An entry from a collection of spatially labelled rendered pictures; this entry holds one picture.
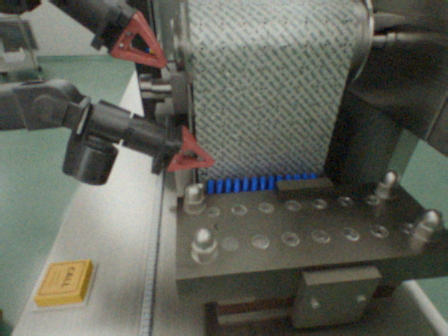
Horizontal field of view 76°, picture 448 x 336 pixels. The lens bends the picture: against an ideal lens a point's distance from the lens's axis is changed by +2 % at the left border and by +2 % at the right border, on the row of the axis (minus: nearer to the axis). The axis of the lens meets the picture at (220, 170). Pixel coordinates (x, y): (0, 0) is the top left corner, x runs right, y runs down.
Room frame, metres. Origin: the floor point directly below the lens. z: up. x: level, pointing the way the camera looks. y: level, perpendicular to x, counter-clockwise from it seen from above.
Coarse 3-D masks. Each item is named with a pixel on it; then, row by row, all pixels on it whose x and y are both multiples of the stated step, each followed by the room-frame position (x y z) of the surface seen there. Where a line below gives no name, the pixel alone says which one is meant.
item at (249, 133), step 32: (224, 96) 0.42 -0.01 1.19; (256, 96) 0.42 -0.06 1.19; (288, 96) 0.43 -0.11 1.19; (320, 96) 0.44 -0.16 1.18; (224, 128) 0.42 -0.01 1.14; (256, 128) 0.42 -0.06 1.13; (288, 128) 0.43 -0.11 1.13; (320, 128) 0.44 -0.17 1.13; (224, 160) 0.42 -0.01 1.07; (256, 160) 0.42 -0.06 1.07; (288, 160) 0.43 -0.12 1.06; (320, 160) 0.44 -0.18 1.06
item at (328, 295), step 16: (304, 272) 0.23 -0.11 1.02; (320, 272) 0.23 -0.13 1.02; (336, 272) 0.23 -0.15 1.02; (352, 272) 0.23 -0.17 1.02; (368, 272) 0.23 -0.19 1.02; (304, 288) 0.21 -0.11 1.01; (320, 288) 0.21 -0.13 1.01; (336, 288) 0.22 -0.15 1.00; (352, 288) 0.22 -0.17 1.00; (368, 288) 0.22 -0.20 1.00; (304, 304) 0.21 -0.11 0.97; (320, 304) 0.21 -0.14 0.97; (336, 304) 0.22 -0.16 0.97; (352, 304) 0.22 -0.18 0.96; (304, 320) 0.21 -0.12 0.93; (320, 320) 0.22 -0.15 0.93; (336, 320) 0.22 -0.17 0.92; (352, 320) 0.22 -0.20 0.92
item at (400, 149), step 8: (400, 128) 0.61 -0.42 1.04; (392, 136) 0.62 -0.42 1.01; (400, 136) 0.60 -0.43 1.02; (408, 136) 0.60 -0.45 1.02; (392, 144) 0.61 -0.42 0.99; (400, 144) 0.60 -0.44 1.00; (408, 144) 0.60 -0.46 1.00; (416, 144) 0.61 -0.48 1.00; (384, 152) 0.63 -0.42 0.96; (392, 152) 0.60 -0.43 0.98; (400, 152) 0.60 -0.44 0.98; (408, 152) 0.61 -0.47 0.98; (384, 160) 0.62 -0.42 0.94; (392, 160) 0.60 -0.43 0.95; (400, 160) 0.60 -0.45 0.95; (408, 160) 0.61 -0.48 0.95; (384, 168) 0.61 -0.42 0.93; (392, 168) 0.60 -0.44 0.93; (400, 168) 0.61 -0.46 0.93; (376, 176) 0.62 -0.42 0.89; (400, 176) 0.61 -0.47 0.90
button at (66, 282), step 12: (60, 264) 0.31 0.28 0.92; (72, 264) 0.31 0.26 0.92; (84, 264) 0.31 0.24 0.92; (48, 276) 0.29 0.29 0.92; (60, 276) 0.29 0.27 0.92; (72, 276) 0.29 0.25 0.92; (84, 276) 0.29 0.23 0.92; (48, 288) 0.27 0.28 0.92; (60, 288) 0.27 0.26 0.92; (72, 288) 0.27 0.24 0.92; (84, 288) 0.28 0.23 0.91; (36, 300) 0.25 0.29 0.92; (48, 300) 0.25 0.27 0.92; (60, 300) 0.25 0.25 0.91; (72, 300) 0.26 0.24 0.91
